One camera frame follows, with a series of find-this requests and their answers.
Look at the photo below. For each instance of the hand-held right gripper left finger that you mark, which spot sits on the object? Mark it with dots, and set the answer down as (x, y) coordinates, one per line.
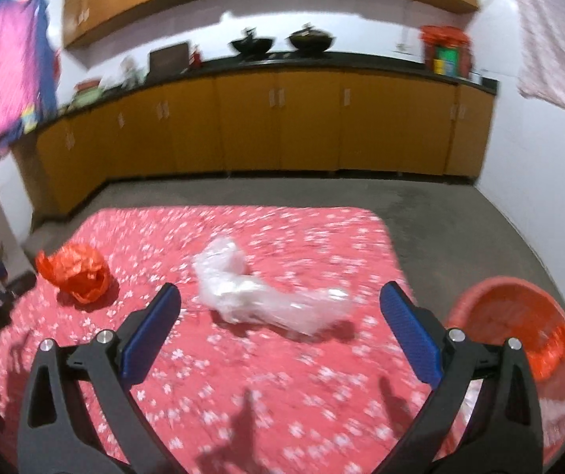
(151, 335)

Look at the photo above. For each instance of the green and yellow boxes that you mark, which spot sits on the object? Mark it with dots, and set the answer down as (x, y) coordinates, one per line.
(445, 61)

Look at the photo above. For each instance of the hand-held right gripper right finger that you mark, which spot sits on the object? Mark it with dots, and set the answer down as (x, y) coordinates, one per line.
(413, 335)

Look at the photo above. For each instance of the red plastic basin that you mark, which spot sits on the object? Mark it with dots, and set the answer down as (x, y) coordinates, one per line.
(509, 306)

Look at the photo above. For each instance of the black wok with lid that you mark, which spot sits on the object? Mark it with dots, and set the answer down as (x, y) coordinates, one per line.
(311, 39)

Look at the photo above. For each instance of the clear crumpled plastic bag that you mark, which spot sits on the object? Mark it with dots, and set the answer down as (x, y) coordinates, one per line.
(561, 414)

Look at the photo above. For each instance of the red bag on counter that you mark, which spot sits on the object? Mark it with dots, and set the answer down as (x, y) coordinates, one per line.
(443, 35)

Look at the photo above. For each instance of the hanging magenta cloth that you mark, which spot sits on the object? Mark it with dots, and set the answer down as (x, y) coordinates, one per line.
(1, 69)

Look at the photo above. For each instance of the red bottle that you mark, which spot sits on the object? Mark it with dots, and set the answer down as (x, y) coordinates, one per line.
(195, 57)

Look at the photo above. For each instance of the pink floral blanket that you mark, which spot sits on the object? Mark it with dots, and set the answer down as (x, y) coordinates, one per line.
(262, 237)

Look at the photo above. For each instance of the dark cutting board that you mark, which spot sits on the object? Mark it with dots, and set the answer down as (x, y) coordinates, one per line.
(169, 59)

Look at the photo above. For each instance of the red and green bowls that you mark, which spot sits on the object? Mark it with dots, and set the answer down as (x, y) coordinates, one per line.
(87, 93)

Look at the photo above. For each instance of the yellow lower kitchen cabinets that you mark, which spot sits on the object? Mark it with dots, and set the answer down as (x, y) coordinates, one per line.
(262, 128)

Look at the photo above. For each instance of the small orange plastic bag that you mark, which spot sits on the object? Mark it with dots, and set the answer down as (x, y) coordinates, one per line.
(77, 269)

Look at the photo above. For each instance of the large orange plastic bag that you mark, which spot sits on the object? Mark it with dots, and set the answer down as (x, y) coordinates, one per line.
(549, 355)

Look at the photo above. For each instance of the open black wok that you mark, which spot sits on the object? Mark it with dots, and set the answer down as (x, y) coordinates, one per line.
(252, 44)

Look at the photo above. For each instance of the clear plastic bag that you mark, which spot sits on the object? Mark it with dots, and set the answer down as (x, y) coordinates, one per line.
(243, 291)
(561, 414)

